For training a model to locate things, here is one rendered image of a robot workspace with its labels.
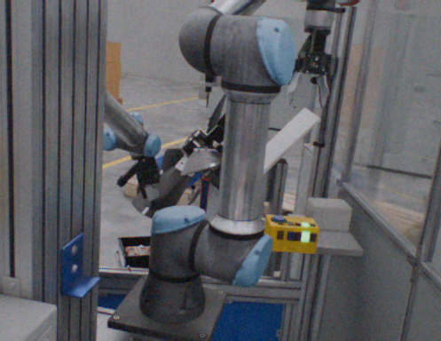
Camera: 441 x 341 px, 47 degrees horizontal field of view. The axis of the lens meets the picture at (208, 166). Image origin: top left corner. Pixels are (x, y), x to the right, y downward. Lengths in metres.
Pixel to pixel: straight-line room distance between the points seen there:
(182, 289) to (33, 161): 0.50
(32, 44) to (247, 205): 0.50
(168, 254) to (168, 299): 0.10
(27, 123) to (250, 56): 0.40
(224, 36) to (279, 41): 0.10
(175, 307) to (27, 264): 0.41
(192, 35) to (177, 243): 0.42
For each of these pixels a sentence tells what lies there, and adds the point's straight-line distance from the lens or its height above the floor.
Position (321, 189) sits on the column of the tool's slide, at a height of 0.97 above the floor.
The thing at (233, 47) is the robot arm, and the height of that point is 1.63.
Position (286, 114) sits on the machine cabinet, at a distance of 9.06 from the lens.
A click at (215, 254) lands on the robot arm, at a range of 1.04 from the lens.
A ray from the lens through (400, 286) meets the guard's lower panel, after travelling 1.93.
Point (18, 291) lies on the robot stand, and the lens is 0.86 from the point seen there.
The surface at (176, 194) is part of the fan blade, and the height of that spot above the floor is 1.03.
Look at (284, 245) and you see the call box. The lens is 1.67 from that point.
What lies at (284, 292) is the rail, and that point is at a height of 0.82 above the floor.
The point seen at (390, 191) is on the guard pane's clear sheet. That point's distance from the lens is 2.05.
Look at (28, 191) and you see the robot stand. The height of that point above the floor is 1.40.
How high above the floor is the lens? 1.66
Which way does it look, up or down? 15 degrees down
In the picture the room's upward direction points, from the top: 5 degrees clockwise
